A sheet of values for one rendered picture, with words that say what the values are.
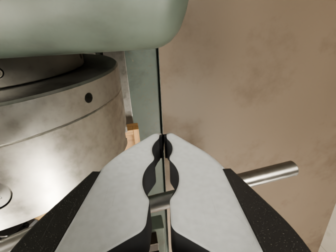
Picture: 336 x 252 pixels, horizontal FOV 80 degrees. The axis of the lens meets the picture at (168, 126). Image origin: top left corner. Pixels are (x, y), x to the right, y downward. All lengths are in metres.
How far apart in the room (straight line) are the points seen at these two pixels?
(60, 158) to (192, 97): 1.38
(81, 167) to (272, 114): 1.84
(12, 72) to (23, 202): 0.12
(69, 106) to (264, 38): 1.59
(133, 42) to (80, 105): 0.09
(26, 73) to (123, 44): 0.12
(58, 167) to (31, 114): 0.06
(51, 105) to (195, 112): 1.45
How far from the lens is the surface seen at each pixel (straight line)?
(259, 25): 1.67
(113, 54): 0.53
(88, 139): 0.24
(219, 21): 1.53
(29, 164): 0.23
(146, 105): 0.92
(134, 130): 0.55
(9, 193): 0.24
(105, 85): 0.25
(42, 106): 0.21
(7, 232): 0.50
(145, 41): 0.17
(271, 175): 0.17
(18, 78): 0.25
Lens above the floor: 1.39
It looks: 60 degrees down
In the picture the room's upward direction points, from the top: 156 degrees clockwise
